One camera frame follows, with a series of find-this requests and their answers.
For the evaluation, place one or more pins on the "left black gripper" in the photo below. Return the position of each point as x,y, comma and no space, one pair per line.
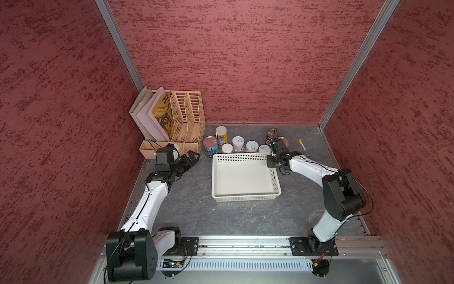
189,164

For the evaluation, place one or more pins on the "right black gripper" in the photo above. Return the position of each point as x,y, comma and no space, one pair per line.
269,161

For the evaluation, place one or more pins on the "dark red labelled can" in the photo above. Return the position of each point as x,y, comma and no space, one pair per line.
272,135

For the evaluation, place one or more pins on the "white perforated plastic basket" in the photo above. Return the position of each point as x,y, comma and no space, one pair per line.
243,177

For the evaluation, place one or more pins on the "yellow labelled tall can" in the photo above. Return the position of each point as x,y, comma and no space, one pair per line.
221,134

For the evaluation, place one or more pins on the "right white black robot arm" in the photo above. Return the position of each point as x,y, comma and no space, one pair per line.
343,195

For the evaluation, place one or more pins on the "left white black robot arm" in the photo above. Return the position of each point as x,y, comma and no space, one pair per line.
133,252

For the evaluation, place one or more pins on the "small green can white lid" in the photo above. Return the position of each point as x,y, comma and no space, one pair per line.
264,148

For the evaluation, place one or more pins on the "yellow white marker pen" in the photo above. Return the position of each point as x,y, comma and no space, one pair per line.
304,148

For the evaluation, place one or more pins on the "small pink can middle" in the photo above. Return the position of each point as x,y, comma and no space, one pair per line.
252,146

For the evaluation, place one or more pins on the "small pink can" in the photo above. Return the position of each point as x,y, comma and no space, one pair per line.
238,143
252,146

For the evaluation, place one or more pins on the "small yellow can white lid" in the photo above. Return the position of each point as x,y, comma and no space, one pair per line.
227,148

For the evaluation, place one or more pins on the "small pink can rear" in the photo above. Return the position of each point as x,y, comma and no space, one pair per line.
238,143

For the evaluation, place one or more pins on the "beige plastic file organizer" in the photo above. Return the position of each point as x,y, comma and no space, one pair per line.
189,119

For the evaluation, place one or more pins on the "brown patterned magazine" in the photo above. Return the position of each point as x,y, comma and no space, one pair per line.
162,112

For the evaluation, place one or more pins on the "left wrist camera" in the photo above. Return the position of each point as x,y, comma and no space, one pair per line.
168,154

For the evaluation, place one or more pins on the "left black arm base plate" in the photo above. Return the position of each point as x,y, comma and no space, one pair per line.
186,246

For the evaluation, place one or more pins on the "aluminium front rail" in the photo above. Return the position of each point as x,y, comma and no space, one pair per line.
278,247

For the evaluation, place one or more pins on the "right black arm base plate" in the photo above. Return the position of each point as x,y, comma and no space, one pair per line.
312,247

